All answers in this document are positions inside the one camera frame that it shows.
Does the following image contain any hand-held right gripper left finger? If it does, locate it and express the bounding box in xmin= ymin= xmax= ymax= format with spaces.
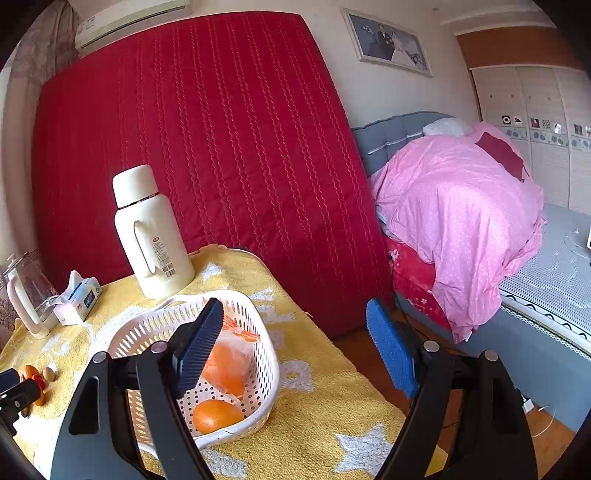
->
xmin=50 ymin=296 xmax=225 ymax=480

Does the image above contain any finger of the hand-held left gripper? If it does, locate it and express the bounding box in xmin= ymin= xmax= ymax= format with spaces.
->
xmin=0 ymin=368 xmax=41 ymax=437

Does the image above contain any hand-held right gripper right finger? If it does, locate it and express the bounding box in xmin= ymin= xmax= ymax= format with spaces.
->
xmin=366 ymin=298 xmax=539 ymax=480

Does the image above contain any white plastic basket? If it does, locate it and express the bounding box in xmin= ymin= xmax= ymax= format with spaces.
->
xmin=107 ymin=290 xmax=281 ymax=462

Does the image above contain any orange in plastic bag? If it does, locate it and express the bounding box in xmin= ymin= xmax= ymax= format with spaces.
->
xmin=203 ymin=318 xmax=259 ymax=400

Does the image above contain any red floral blanket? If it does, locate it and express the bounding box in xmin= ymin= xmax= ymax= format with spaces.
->
xmin=385 ymin=233 xmax=455 ymax=330

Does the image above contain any yellow patterned towel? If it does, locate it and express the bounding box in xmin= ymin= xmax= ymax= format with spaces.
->
xmin=0 ymin=247 xmax=448 ymax=480

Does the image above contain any glass electric kettle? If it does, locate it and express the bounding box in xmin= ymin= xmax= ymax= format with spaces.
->
xmin=0 ymin=251 xmax=63 ymax=340

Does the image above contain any white thermos flask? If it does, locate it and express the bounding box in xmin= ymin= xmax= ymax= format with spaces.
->
xmin=112 ymin=165 xmax=196 ymax=300

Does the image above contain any tissue pack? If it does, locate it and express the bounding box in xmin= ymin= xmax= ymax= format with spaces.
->
xmin=53 ymin=270 xmax=102 ymax=326

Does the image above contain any grey bed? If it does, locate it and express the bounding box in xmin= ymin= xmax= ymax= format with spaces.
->
xmin=392 ymin=203 xmax=591 ymax=435

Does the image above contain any pink dotted duvet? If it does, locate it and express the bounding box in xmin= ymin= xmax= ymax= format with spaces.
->
xmin=369 ymin=121 xmax=548 ymax=344

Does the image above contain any white lace bedspread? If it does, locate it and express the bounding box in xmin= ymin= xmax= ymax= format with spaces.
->
xmin=499 ymin=203 xmax=591 ymax=356

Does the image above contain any red quilted mattress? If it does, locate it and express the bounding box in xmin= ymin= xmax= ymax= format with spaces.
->
xmin=30 ymin=11 xmax=398 ymax=340

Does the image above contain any grey padded headboard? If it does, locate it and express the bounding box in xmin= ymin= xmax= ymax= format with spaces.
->
xmin=351 ymin=112 xmax=455 ymax=178

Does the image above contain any dark red cloth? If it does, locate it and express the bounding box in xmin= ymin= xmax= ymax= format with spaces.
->
xmin=475 ymin=131 xmax=531 ymax=183

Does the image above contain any white pillow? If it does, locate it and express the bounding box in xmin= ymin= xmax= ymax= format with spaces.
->
xmin=422 ymin=117 xmax=474 ymax=137

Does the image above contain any white wardrobe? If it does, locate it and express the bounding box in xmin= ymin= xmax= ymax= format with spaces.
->
xmin=455 ymin=28 xmax=591 ymax=215

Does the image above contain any patterned beige curtain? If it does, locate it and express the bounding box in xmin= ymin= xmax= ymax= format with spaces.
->
xmin=0 ymin=4 xmax=79 ymax=342

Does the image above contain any white air conditioner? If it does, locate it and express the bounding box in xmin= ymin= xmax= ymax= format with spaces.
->
xmin=67 ymin=0 xmax=192 ymax=51

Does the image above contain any white charger with cable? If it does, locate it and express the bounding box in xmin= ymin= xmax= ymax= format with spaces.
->
xmin=522 ymin=397 xmax=555 ymax=439

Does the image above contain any framed wall photo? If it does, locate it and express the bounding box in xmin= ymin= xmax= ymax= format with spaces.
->
xmin=341 ymin=8 xmax=434 ymax=78

